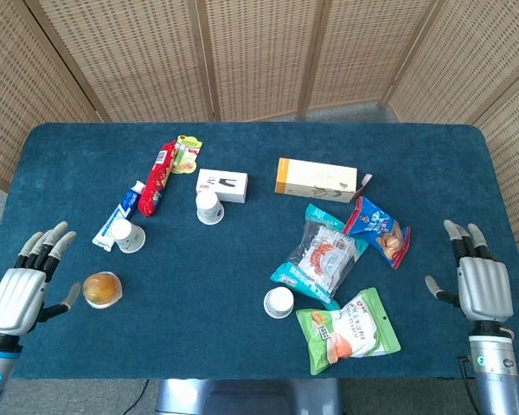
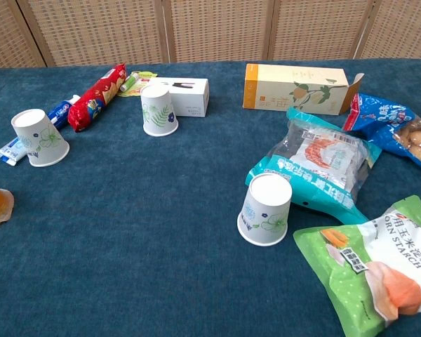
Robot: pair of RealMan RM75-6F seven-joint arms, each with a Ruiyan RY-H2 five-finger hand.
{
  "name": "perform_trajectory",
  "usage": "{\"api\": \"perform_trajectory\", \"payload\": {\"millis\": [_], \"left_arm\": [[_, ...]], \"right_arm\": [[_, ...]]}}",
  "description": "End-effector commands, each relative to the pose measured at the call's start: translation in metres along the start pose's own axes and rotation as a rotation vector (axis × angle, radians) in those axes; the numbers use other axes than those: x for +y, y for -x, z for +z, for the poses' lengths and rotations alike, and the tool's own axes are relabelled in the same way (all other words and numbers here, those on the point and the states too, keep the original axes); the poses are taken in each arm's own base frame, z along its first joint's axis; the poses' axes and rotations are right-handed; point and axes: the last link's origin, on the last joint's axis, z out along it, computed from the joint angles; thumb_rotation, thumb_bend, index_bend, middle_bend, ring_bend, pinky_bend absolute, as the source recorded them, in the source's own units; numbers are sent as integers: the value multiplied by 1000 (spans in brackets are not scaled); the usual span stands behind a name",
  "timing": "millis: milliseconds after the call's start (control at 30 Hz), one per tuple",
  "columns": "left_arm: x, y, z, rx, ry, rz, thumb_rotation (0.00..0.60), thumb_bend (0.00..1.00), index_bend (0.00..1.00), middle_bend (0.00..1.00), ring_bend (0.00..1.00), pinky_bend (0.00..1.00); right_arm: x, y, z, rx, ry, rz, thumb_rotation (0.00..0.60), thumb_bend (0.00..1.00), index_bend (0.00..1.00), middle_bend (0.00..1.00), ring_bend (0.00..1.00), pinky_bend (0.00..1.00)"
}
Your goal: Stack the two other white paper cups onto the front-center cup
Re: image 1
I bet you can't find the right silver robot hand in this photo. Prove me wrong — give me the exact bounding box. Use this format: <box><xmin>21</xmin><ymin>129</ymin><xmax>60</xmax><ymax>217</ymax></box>
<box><xmin>424</xmin><ymin>219</ymin><xmax>515</xmax><ymax>323</ymax></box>

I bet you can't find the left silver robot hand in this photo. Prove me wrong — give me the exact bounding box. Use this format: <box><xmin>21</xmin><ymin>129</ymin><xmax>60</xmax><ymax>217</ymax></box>
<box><xmin>0</xmin><ymin>220</ymin><xmax>82</xmax><ymax>337</ymax></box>

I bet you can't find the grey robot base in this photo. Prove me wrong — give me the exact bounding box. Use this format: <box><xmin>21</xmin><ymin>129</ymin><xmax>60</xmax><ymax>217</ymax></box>
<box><xmin>155</xmin><ymin>378</ymin><xmax>343</xmax><ymax>415</ymax></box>

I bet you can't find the orange fruit jelly cup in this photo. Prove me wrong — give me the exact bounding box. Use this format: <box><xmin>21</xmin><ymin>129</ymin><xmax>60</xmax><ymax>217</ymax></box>
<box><xmin>82</xmin><ymin>271</ymin><xmax>124</xmax><ymax>310</ymax></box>

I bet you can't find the blue red snack bag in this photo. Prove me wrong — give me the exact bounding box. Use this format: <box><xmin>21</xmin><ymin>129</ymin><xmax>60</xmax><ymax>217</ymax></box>
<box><xmin>343</xmin><ymin>195</ymin><xmax>412</xmax><ymax>271</ymax></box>

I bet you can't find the blue white toothpaste tube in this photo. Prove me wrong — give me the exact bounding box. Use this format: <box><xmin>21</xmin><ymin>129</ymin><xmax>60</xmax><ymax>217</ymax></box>
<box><xmin>91</xmin><ymin>180</ymin><xmax>147</xmax><ymax>252</ymax></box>

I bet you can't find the green corn starch bag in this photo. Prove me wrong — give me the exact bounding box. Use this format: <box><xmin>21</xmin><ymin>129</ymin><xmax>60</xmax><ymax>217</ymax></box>
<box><xmin>295</xmin><ymin>287</ymin><xmax>402</xmax><ymax>376</ymax></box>

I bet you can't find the teal clear snack bag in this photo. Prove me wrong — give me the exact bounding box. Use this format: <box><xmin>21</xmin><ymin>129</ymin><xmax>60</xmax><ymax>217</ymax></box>
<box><xmin>269</xmin><ymin>203</ymin><xmax>369</xmax><ymax>310</ymax></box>

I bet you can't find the red biscuit pack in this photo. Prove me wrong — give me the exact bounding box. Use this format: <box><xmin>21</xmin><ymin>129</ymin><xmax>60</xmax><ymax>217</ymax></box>
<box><xmin>137</xmin><ymin>140</ymin><xmax>177</xmax><ymax>219</ymax></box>

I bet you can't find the blue table cloth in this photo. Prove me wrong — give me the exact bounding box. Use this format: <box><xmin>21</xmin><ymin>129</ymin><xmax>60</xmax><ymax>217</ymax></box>
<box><xmin>0</xmin><ymin>122</ymin><xmax>519</xmax><ymax>381</ymax></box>

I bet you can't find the cream orange carton box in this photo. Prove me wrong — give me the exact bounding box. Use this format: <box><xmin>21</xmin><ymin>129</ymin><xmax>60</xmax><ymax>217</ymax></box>
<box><xmin>274</xmin><ymin>156</ymin><xmax>373</xmax><ymax>204</ymax></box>

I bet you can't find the green yellow lip balm card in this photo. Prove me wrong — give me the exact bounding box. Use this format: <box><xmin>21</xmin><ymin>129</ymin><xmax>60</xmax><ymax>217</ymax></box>
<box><xmin>169</xmin><ymin>134</ymin><xmax>203</xmax><ymax>176</ymax></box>

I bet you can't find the small white cardboard box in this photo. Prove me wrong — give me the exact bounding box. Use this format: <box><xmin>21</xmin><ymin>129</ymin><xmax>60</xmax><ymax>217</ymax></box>
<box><xmin>195</xmin><ymin>168</ymin><xmax>249</xmax><ymax>205</ymax></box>

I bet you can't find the wooden rattan folding screen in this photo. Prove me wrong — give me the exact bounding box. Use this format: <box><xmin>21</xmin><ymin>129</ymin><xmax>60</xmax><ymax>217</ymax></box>
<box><xmin>0</xmin><ymin>0</ymin><xmax>519</xmax><ymax>303</ymax></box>

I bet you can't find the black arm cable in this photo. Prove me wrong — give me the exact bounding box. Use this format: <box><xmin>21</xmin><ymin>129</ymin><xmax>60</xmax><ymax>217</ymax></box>
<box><xmin>457</xmin><ymin>354</ymin><xmax>475</xmax><ymax>380</ymax></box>

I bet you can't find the thin black floor cable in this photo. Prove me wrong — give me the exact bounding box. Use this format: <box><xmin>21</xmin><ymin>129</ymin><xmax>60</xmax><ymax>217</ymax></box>
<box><xmin>130</xmin><ymin>379</ymin><xmax>151</xmax><ymax>406</ymax></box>

